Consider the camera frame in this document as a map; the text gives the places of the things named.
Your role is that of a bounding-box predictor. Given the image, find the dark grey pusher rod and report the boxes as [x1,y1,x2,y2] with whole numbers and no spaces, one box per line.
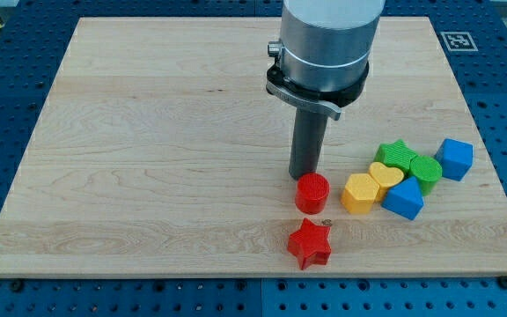
[289,108,327,180]

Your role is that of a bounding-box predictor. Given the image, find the green star block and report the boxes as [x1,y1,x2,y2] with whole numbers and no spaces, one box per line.
[373,139,418,174]

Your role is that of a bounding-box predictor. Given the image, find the green cylinder block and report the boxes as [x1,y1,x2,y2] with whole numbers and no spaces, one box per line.
[408,156,443,196]

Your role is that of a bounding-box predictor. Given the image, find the yellow hexagon block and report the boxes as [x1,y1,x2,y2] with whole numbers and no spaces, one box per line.
[341,173,379,215]

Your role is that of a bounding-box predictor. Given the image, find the wooden board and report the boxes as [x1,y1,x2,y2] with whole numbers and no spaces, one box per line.
[0,17,507,279]

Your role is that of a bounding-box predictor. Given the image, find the blue cube block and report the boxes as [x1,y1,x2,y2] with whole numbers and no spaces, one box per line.
[434,138,474,181]

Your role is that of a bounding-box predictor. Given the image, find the black clamp with silver lever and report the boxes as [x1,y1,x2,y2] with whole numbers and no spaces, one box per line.
[266,41,370,121]

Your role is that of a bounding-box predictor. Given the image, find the red cylinder block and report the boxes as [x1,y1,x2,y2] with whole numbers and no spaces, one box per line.
[295,173,330,215]

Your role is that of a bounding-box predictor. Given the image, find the blue triangle block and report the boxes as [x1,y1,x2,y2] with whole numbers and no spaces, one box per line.
[381,176,424,220]

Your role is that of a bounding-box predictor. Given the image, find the yellow heart block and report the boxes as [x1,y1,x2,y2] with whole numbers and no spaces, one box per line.
[368,162,405,203]

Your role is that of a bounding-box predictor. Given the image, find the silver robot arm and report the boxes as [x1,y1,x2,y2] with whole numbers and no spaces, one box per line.
[280,0,385,92]

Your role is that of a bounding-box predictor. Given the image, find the white fiducial marker tag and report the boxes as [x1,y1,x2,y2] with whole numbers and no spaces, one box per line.
[441,31,478,52]

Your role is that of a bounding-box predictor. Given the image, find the red star block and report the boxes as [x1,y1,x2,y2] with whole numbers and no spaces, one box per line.
[287,217,332,270]

